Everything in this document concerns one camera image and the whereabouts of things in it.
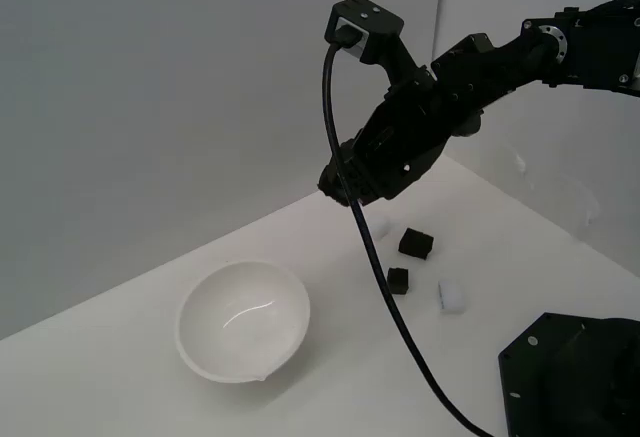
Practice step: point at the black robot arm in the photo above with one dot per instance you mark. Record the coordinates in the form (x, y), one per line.
(590, 42)

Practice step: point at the white foam cube blue print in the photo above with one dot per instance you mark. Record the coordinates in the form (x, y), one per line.
(454, 297)

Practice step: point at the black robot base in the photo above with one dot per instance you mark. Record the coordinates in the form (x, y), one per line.
(550, 382)

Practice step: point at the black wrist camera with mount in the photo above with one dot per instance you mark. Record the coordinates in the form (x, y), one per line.
(372, 22)

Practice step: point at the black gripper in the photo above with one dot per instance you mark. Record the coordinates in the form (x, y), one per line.
(420, 132)

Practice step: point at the large black foam cube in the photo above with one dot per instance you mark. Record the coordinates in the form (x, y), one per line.
(416, 244)

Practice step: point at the white ceramic bowl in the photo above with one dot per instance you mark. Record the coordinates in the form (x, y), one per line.
(240, 317)

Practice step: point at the small black foam cube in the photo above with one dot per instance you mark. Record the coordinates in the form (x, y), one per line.
(400, 282)

